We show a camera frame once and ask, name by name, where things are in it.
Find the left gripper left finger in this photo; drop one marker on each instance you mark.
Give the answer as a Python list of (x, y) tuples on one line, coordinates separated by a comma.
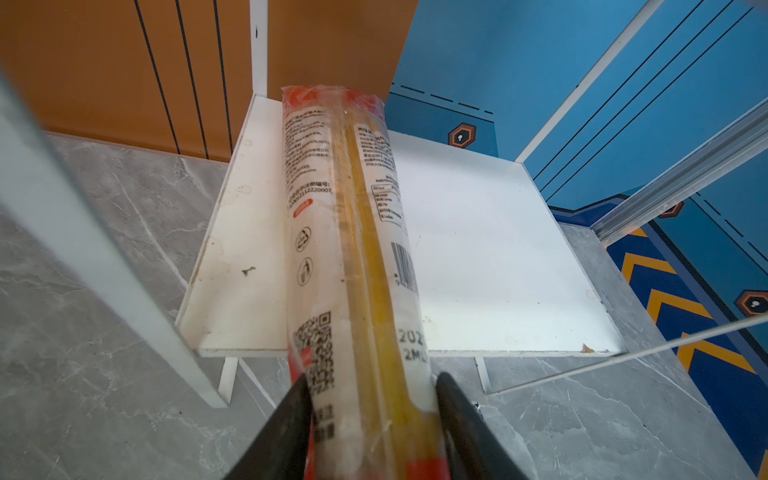
[(280, 449)]

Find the red-ended clear spaghetti bag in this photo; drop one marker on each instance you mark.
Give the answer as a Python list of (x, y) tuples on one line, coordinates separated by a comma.
[(354, 325)]

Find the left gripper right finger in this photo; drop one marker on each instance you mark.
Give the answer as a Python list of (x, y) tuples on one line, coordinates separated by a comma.
[(473, 451)]

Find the white two-tier metal shelf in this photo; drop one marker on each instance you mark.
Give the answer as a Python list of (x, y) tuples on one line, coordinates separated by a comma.
[(114, 71)]

